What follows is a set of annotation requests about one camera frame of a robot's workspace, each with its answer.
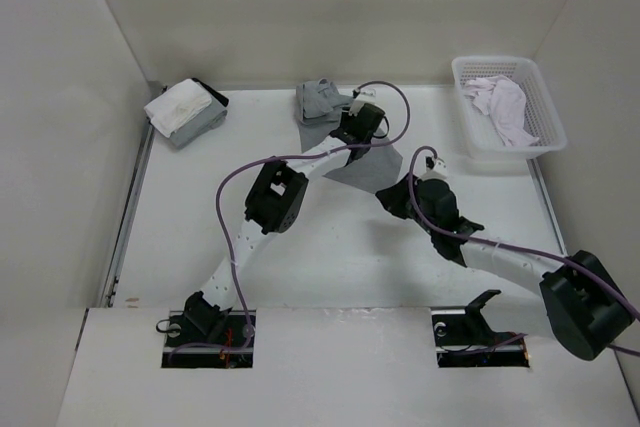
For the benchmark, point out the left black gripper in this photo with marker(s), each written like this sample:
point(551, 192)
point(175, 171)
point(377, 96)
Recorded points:
point(347, 118)

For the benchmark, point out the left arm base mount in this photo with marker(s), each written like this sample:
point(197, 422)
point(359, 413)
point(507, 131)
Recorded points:
point(185, 347)

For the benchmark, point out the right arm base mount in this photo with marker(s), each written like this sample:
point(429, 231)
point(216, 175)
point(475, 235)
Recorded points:
point(464, 339)

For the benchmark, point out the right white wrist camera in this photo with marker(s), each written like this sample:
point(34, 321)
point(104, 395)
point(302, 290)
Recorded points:
point(435, 169)

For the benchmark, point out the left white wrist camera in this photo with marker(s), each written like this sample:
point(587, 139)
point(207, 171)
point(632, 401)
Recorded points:
point(364, 93)

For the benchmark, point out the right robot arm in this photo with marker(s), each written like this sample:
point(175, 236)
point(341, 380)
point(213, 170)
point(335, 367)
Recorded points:
point(582, 307)

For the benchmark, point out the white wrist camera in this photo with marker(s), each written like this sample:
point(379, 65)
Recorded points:
point(435, 169)
point(364, 93)

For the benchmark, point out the white plastic basket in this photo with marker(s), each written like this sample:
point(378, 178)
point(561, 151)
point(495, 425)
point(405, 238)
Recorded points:
point(541, 120)

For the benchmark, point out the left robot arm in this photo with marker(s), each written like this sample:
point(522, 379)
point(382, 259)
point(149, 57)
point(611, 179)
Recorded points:
point(271, 207)

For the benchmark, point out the folded white tank top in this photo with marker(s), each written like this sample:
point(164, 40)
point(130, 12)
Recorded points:
point(177, 106)

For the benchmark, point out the folded black tank top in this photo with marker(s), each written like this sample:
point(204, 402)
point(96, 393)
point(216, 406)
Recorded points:
point(218, 96)

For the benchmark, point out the white tank top in basket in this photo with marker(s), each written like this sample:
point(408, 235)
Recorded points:
point(504, 103)

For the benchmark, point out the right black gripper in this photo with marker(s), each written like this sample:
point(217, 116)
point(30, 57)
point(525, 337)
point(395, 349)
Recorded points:
point(391, 198)

